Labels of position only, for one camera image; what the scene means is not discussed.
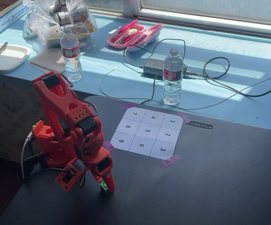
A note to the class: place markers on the pink tape piece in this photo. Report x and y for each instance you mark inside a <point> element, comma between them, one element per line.
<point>108,145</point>
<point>184,116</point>
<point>127,106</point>
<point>171,160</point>

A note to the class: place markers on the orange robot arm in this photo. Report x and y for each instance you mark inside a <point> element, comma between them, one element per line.
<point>55,110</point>

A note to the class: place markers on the black table clamp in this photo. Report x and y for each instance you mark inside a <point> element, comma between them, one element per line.
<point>35,161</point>

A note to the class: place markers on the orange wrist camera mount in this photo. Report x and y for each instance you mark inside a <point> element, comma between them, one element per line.
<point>66,179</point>

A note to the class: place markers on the clear plastic bag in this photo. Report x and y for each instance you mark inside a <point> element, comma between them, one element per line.
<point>39,23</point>

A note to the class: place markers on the clear water bottle red label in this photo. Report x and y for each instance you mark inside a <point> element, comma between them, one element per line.
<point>172,79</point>
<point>71,56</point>

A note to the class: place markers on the small black toothed strip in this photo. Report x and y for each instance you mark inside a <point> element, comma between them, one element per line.
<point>200,124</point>

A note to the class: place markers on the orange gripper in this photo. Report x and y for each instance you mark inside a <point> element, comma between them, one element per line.
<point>103,163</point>

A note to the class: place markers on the white numbered grid paper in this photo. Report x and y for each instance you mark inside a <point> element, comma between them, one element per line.
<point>152,131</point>

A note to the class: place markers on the green highlighter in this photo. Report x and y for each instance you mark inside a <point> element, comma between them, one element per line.
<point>132,31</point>

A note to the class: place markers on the white window frame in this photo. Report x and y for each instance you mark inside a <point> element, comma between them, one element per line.
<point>196,17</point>

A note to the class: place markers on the silver metal can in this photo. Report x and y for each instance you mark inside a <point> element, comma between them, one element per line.
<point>66,17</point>
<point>57,5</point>

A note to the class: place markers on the black power adapter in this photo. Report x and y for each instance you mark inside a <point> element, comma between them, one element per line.
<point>153,66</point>

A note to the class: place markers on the black desk mat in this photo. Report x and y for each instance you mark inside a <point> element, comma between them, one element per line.
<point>196,187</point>

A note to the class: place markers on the green cube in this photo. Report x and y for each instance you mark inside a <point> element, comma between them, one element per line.
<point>103,186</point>

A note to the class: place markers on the white square plate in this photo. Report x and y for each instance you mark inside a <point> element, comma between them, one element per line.
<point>11,56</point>

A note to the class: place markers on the pink pencil case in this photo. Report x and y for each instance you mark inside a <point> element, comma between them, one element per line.
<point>147,38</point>

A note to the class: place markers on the long pink pen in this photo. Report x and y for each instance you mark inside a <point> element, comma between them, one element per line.
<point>129,24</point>

